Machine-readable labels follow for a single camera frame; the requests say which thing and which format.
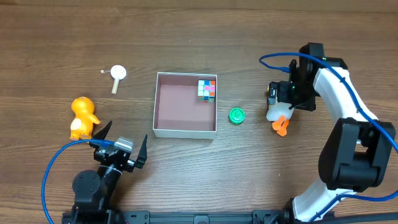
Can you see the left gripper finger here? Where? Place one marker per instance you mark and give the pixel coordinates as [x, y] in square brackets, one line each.
[100, 135]
[142, 155]

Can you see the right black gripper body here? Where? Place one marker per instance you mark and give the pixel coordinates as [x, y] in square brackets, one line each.
[280, 93]

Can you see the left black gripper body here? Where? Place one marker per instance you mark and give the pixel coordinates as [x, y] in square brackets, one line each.
[113, 158]

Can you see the orange dinosaur toy figure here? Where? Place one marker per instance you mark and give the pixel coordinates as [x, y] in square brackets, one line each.
[83, 123]

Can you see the white duck plush toy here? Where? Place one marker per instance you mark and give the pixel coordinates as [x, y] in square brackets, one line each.
[278, 113]

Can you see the green round plastic toy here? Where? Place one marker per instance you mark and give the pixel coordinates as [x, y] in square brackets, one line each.
[236, 115]

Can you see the multicolour puzzle cube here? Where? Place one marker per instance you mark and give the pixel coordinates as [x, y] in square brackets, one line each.
[206, 91]

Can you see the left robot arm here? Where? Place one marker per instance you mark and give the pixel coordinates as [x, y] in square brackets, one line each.
[94, 188]

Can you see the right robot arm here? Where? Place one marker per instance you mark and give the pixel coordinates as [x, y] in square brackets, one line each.
[357, 152]

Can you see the white box pink interior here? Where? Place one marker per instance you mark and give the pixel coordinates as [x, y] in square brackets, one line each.
[178, 110]

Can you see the white wooden rattle drum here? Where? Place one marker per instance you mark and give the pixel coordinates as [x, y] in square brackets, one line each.
[118, 72]

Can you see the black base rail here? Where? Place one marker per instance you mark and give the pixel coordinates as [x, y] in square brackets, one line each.
[146, 217]

